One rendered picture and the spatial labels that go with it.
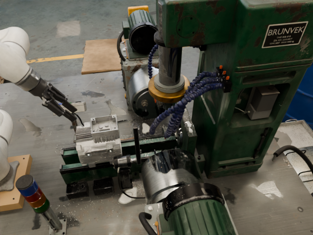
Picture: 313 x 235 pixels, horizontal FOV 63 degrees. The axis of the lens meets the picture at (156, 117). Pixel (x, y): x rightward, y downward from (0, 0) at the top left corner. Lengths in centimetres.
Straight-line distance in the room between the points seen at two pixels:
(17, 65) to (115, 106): 88
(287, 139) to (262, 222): 109
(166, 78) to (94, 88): 104
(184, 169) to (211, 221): 35
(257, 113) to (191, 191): 54
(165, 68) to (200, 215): 55
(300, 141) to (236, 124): 128
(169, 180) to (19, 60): 71
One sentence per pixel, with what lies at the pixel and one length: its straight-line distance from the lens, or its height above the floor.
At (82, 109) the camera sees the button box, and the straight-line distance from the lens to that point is 144.
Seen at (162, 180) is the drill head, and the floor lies 115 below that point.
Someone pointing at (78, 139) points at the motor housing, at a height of 110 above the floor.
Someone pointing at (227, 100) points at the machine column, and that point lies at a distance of 101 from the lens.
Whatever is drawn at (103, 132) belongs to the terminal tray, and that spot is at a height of 114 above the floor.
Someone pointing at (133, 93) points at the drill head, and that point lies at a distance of 140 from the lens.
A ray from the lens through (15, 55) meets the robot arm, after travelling 110.
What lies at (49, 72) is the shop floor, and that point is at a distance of 379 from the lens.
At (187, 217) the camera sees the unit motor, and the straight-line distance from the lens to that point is 72.
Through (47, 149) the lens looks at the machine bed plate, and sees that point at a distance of 166.
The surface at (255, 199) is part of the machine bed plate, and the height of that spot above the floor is 80.
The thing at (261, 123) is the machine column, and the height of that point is 120.
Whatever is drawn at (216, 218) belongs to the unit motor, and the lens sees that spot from 73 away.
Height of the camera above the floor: 201
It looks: 45 degrees down
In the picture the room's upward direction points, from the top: 1 degrees counter-clockwise
